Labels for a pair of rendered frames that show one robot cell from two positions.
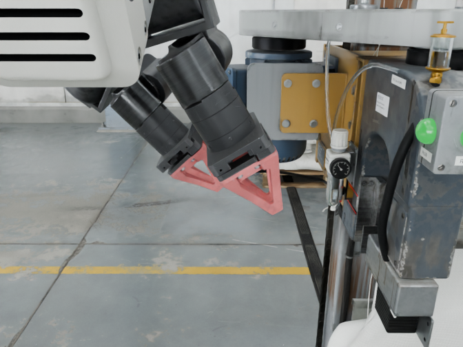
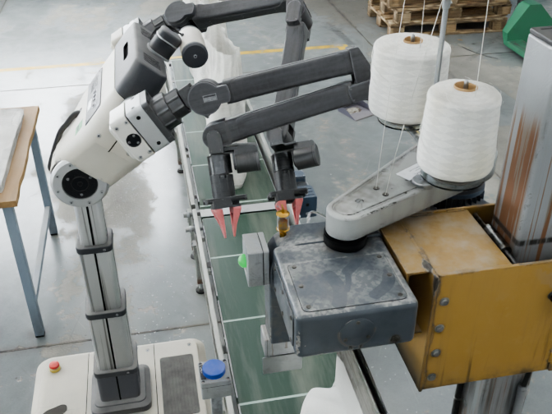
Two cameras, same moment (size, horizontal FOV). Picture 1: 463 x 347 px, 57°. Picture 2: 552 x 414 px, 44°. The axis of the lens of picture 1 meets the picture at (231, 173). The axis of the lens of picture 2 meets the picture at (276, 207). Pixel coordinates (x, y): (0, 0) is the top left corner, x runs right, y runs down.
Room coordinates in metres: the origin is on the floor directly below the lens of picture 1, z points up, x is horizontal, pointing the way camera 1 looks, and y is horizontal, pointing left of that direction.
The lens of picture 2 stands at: (0.29, -1.42, 2.15)
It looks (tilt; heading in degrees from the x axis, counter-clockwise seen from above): 32 degrees down; 79
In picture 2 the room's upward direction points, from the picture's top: straight up
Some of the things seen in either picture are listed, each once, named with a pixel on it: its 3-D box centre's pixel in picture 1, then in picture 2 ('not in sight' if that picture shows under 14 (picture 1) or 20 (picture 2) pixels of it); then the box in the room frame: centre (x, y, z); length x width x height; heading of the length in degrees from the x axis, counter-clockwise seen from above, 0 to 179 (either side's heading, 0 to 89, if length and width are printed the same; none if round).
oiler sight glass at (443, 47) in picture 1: (440, 52); (282, 220); (0.53, -0.25, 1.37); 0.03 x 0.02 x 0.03; 90
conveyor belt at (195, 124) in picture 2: not in sight; (213, 121); (0.68, 2.49, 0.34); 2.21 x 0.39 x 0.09; 90
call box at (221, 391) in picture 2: not in sight; (214, 379); (0.38, -0.13, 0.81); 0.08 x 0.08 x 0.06; 0
